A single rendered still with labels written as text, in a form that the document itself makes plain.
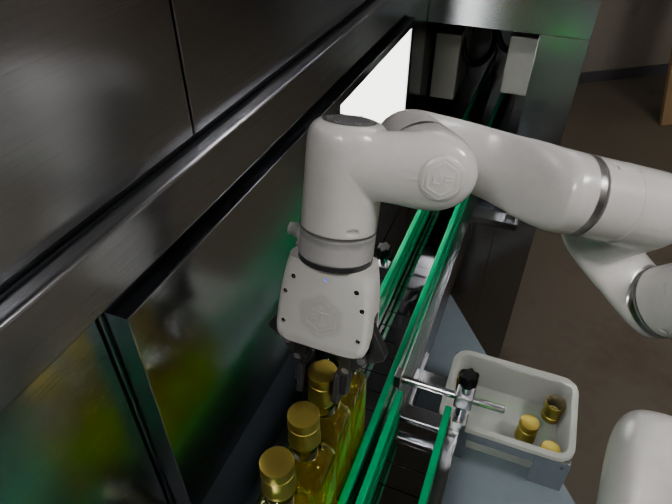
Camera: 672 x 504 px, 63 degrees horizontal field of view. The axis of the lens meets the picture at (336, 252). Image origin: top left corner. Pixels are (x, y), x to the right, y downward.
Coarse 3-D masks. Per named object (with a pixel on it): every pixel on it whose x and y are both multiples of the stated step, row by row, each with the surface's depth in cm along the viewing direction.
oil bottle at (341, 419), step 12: (336, 408) 65; (348, 408) 67; (324, 420) 64; (336, 420) 64; (348, 420) 67; (324, 432) 64; (336, 432) 64; (348, 432) 68; (336, 444) 64; (348, 444) 70; (336, 456) 66; (348, 456) 72; (336, 468) 67; (348, 468) 75; (336, 480) 69; (336, 492) 71
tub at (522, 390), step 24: (456, 360) 103; (480, 360) 104; (504, 360) 103; (456, 384) 104; (480, 384) 107; (504, 384) 105; (528, 384) 102; (552, 384) 100; (480, 408) 103; (528, 408) 103; (576, 408) 95; (480, 432) 91; (504, 432) 99; (552, 432) 99; (576, 432) 91; (552, 456) 88
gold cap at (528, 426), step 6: (528, 414) 97; (522, 420) 96; (528, 420) 96; (534, 420) 96; (522, 426) 95; (528, 426) 95; (534, 426) 95; (516, 432) 98; (522, 432) 96; (528, 432) 95; (534, 432) 95; (516, 438) 98; (522, 438) 96; (528, 438) 96; (534, 438) 97
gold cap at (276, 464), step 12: (264, 456) 53; (276, 456) 53; (288, 456) 53; (264, 468) 52; (276, 468) 52; (288, 468) 52; (264, 480) 52; (276, 480) 51; (288, 480) 52; (264, 492) 54; (276, 492) 53; (288, 492) 53
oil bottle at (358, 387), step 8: (360, 368) 71; (352, 376) 69; (360, 376) 70; (352, 384) 68; (360, 384) 69; (352, 392) 68; (360, 392) 70; (344, 400) 68; (352, 400) 68; (360, 400) 71; (352, 408) 68; (360, 408) 72; (352, 416) 70; (360, 416) 74; (352, 424) 71; (360, 424) 75; (352, 432) 72; (360, 432) 77; (352, 440) 73; (360, 440) 78; (352, 448) 74; (352, 456) 76; (352, 464) 77
